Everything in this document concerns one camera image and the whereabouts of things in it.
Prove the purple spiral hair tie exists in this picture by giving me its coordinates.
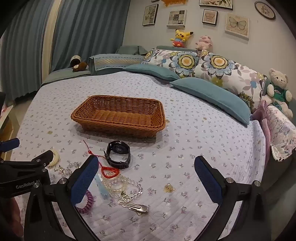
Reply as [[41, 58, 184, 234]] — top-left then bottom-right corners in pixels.
[[76, 190, 94, 215]]

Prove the red string bracelet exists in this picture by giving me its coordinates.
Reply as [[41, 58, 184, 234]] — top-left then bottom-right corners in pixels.
[[83, 140, 120, 179]]

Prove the pink plush toy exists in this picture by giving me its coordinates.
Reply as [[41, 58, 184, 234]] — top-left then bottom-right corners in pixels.
[[195, 35, 213, 52]]

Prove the brown plush toy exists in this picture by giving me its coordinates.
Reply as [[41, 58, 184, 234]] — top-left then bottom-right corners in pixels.
[[72, 61, 88, 73]]

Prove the yellowish bead bracelet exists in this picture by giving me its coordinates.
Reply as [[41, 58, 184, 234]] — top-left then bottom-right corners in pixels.
[[103, 176, 129, 198]]

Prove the round wall plaque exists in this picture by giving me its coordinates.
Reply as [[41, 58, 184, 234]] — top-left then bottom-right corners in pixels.
[[254, 1, 276, 19]]

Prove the white wall picture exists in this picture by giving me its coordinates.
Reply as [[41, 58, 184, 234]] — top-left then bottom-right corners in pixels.
[[166, 10, 188, 27]]

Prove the large teal pillow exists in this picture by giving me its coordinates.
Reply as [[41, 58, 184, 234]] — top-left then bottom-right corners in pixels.
[[169, 77, 252, 127]]

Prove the folded teal blanket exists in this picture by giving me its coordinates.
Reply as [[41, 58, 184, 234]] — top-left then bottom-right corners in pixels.
[[87, 53, 146, 76]]

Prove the clear bead bracelet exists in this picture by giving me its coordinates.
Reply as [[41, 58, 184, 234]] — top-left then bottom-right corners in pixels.
[[120, 176, 144, 202]]

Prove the wooden bedside table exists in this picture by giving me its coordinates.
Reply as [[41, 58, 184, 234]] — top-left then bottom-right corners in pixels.
[[0, 104, 15, 140]]

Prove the black framed picture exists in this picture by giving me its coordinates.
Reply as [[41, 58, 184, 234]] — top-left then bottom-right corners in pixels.
[[142, 3, 159, 27]]

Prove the small teal pillow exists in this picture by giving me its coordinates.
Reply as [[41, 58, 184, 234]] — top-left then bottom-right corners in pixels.
[[122, 64, 181, 82]]

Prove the flower framed picture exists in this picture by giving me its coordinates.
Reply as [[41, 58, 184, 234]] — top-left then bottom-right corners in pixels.
[[199, 0, 234, 10]]

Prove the light blue hair clip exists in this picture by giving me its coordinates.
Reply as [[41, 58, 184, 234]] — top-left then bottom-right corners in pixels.
[[94, 174, 110, 200]]

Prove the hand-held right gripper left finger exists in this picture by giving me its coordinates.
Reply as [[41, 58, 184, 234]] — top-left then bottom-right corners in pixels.
[[24, 155, 100, 241]]

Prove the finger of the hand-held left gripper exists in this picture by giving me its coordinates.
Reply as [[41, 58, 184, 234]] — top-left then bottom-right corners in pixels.
[[0, 138, 20, 153], [31, 150, 54, 168]]

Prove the silver hair clip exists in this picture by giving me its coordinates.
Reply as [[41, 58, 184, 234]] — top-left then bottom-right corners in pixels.
[[117, 200, 149, 213]]

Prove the grey-green folded cloth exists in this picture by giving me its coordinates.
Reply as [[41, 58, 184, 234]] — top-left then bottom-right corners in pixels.
[[115, 45, 149, 56]]

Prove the clear crystal bracelet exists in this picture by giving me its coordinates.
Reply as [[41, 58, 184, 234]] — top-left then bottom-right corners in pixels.
[[54, 161, 80, 178]]

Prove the white teddy bear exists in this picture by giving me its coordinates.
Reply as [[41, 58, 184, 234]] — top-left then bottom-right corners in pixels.
[[261, 68, 294, 119]]

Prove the floral quilted bedspread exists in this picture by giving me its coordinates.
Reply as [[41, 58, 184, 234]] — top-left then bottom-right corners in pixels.
[[10, 71, 270, 241]]

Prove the blue curtain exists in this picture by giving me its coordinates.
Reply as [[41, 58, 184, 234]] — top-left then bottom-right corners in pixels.
[[50, 0, 131, 73], [0, 11, 54, 105]]

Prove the small dark framed picture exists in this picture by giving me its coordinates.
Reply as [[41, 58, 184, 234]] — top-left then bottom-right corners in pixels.
[[202, 9, 219, 26]]

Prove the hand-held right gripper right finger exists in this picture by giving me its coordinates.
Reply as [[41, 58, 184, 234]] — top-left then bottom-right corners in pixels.
[[194, 156, 271, 241]]

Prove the pink cushion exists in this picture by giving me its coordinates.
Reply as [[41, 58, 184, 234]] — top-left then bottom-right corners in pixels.
[[252, 100, 271, 161]]

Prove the teal bench cushion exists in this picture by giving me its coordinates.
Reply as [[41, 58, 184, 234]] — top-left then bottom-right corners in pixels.
[[41, 68, 92, 88]]

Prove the floral folded quilt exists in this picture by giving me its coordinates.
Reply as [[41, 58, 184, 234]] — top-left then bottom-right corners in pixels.
[[266, 105, 296, 162]]

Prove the butterfly framed picture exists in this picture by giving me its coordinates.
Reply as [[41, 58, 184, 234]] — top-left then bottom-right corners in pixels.
[[225, 13, 250, 39]]

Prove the cream bead bracelet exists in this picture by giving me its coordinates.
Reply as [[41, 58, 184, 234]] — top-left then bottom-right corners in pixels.
[[47, 149, 60, 168]]

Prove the floral pillow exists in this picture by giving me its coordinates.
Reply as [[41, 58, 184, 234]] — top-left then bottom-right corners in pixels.
[[193, 50, 268, 114], [141, 48, 201, 78]]

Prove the orange wall doily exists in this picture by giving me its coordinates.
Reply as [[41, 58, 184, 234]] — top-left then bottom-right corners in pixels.
[[161, 0, 184, 8]]

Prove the black wristwatch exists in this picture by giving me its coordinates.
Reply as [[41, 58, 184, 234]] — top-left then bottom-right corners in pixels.
[[104, 140, 131, 169]]

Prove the yellow plush toy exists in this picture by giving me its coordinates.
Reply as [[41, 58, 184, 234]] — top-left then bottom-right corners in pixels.
[[170, 29, 194, 48]]

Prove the brown wicker basket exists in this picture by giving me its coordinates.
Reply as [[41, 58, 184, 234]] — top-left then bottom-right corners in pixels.
[[70, 95, 166, 139]]

